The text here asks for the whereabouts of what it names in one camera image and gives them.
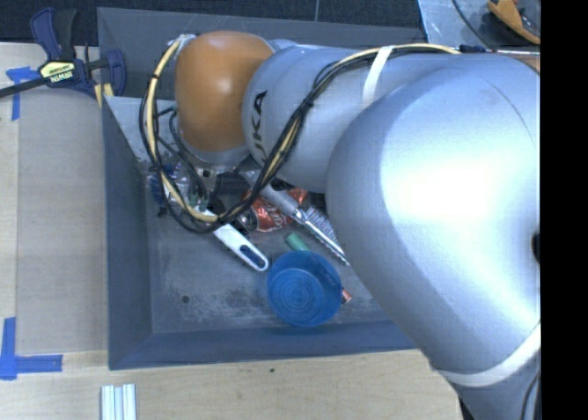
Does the crushed red drink can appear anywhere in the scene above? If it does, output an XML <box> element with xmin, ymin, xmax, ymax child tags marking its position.
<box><xmin>242</xmin><ymin>187</ymin><xmax>310</xmax><ymax>233</ymax></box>

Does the grey metal bin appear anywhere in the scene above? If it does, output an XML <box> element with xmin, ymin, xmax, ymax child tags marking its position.
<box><xmin>96</xmin><ymin>6</ymin><xmax>429</xmax><ymax>371</ymax></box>

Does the pale wood board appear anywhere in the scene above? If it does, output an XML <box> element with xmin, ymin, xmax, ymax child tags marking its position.
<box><xmin>16</xmin><ymin>43</ymin><xmax>110</xmax><ymax>357</ymax></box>

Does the white handled tool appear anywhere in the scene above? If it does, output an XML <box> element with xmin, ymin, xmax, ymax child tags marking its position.
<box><xmin>212</xmin><ymin>221</ymin><xmax>270</xmax><ymax>273</ymax></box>

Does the grey handled serrated knife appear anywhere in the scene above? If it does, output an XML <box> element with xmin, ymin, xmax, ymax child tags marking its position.
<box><xmin>261</xmin><ymin>183</ymin><xmax>351</xmax><ymax>267</ymax></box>

